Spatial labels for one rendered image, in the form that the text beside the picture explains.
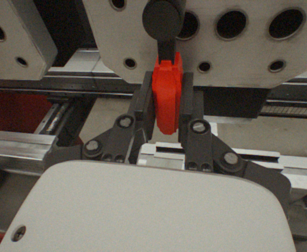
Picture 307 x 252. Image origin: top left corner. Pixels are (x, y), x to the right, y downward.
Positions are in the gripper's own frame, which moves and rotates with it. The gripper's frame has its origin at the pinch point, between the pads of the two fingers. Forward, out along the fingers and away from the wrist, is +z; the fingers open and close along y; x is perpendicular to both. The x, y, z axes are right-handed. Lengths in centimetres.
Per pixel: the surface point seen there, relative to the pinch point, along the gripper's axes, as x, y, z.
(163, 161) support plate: -18.4, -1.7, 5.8
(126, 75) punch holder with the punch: -0.1, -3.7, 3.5
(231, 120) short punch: -9.8, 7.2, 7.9
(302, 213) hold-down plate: -27.9, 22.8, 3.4
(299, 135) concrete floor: -118, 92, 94
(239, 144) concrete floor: -118, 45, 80
